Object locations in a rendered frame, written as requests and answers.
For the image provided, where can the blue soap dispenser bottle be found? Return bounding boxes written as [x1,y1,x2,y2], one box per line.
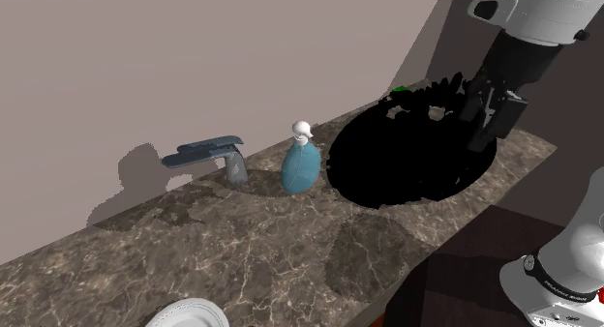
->
[280,120,322,196]

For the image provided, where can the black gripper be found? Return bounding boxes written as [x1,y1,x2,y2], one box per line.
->
[459,29,566,154]

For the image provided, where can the dark spiky plant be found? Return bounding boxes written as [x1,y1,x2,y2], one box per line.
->
[385,71,474,123]

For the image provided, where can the white plate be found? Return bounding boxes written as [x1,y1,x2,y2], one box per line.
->
[144,297,231,327]

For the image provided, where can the grey-blue tap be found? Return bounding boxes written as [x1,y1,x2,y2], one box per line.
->
[161,134,250,186]

